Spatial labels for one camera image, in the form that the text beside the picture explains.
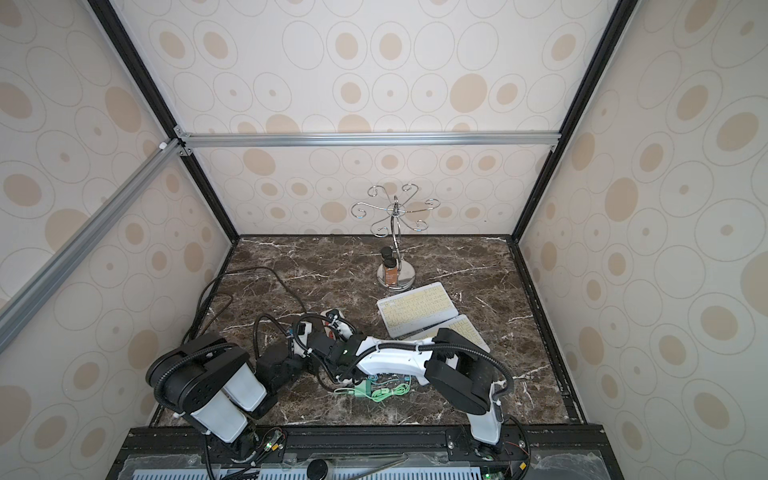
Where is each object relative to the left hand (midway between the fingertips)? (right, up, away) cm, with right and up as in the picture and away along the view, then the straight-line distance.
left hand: (337, 345), depth 87 cm
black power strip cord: (-40, +21, +22) cm, 50 cm away
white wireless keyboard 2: (+24, +9, +11) cm, 28 cm away
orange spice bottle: (+16, +21, +11) cm, 29 cm away
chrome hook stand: (+17, +38, -4) cm, 42 cm away
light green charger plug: (+8, -10, -8) cm, 15 cm away
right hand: (+7, +2, +1) cm, 7 cm away
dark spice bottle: (+15, +27, +13) cm, 33 cm away
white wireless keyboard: (+38, +4, +7) cm, 39 cm away
